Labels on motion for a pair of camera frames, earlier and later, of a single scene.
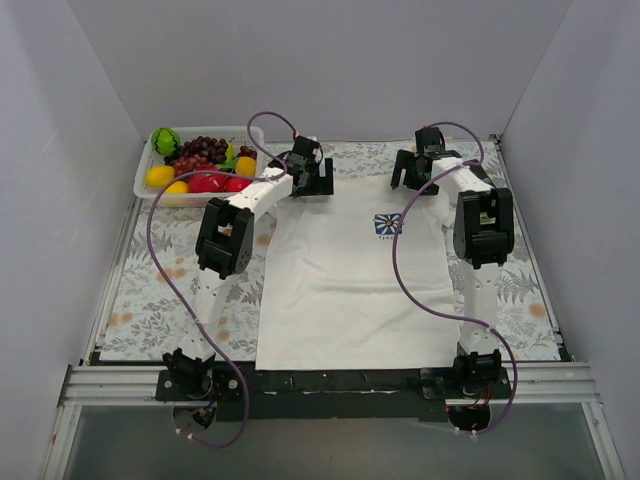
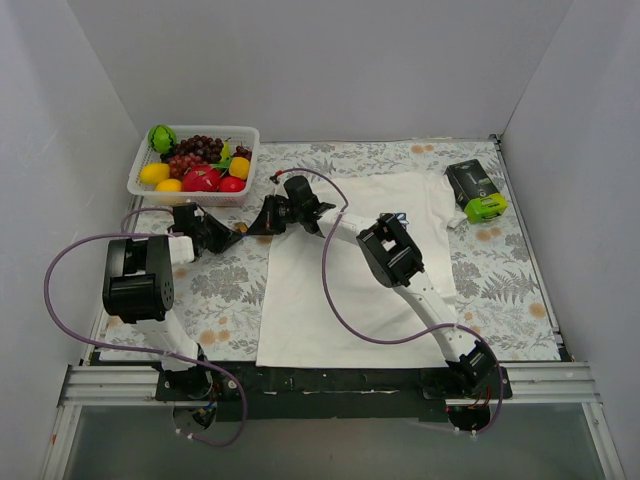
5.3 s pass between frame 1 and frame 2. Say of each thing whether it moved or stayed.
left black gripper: moved
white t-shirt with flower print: stayed
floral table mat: stayed
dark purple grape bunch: stayed
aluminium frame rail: stayed
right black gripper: moved
